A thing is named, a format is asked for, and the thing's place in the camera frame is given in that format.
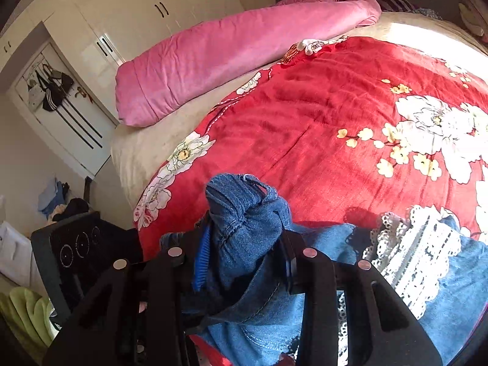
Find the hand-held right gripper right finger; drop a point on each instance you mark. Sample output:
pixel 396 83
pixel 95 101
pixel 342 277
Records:
pixel 293 259

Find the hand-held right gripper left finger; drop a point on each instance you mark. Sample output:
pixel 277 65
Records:
pixel 200 263

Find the blue denim pants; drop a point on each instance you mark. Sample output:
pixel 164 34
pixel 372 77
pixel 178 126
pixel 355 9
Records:
pixel 247 213

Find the red floral blanket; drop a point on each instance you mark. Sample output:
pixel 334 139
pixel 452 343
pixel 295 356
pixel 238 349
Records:
pixel 305 122

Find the blue and black clothes heap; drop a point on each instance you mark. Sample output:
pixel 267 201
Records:
pixel 57 202

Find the white door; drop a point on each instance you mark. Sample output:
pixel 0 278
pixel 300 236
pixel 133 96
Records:
pixel 91 137

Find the light green cloth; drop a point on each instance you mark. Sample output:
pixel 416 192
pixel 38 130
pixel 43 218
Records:
pixel 26 308

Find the white bag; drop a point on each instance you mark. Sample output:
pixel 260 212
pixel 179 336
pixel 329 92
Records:
pixel 15 251

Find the pink quilt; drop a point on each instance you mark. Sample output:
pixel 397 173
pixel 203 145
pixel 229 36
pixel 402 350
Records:
pixel 209 53

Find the black striped bag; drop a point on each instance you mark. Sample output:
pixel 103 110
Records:
pixel 55 91

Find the cream wardrobe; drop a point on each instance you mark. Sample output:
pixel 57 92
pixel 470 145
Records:
pixel 152 7

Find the dark striped cloth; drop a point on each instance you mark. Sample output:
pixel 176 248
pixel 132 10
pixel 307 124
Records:
pixel 392 2

